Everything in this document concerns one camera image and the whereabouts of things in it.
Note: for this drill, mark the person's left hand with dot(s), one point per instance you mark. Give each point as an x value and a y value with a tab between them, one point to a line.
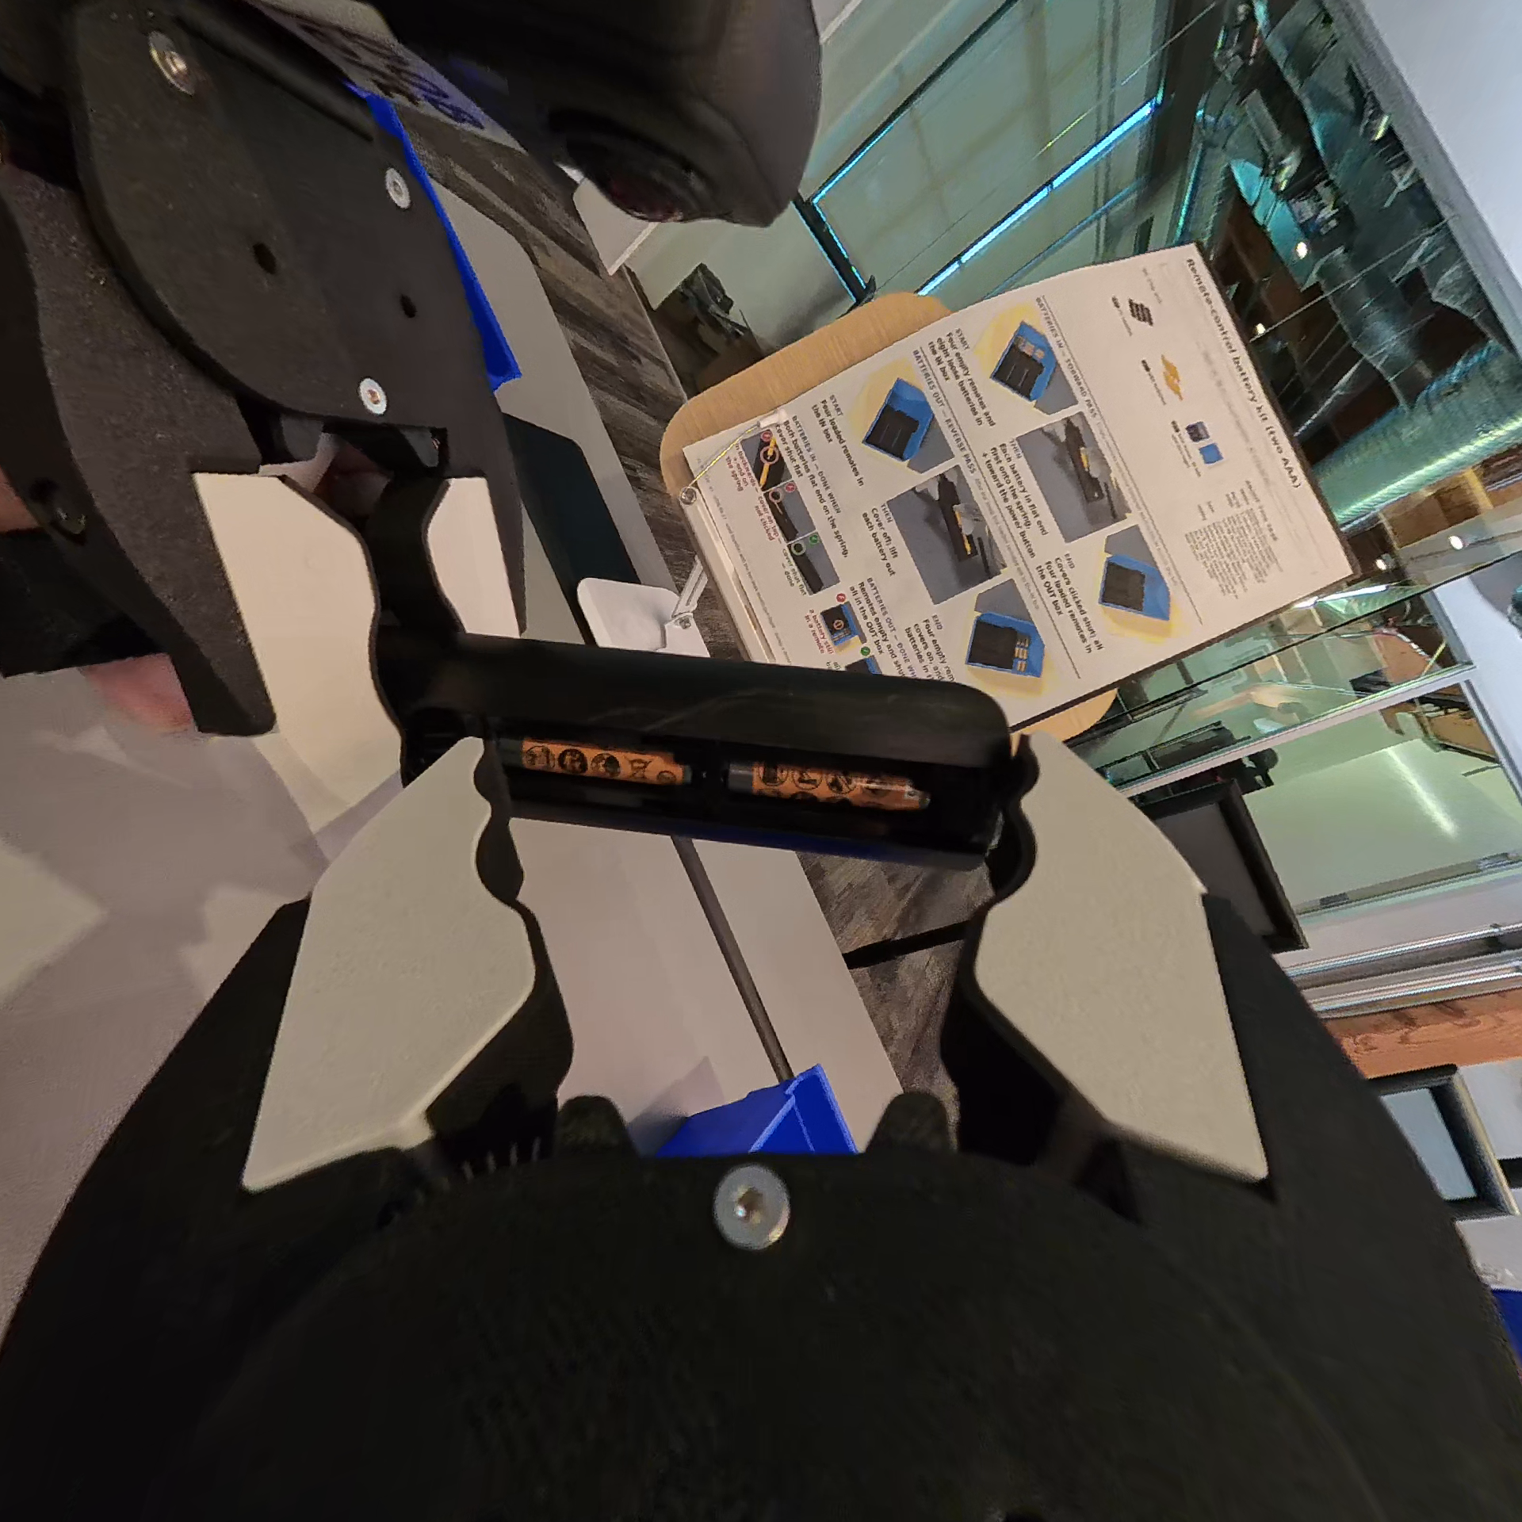
154	694

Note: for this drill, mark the black floor sign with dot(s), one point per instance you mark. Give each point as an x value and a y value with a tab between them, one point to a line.
1225	857

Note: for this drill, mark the black remote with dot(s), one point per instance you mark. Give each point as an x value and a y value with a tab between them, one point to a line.
714	701

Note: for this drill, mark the tall glass window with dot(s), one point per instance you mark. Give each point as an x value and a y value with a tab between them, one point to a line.
999	119

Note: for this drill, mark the blue plastic bin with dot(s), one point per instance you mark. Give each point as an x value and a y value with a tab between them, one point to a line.
464	297
761	1118

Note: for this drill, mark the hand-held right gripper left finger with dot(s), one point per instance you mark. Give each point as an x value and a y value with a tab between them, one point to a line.
393	998

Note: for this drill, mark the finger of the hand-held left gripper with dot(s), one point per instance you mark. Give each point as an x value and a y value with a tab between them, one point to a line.
297	617
477	559

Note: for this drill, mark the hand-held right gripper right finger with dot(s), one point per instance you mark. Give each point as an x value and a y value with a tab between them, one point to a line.
1118	998

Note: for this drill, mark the orange black battery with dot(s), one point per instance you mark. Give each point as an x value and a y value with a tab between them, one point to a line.
600	766
828	784

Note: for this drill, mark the instruction sheet on stand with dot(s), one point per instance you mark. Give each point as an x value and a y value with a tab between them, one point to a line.
1024	476

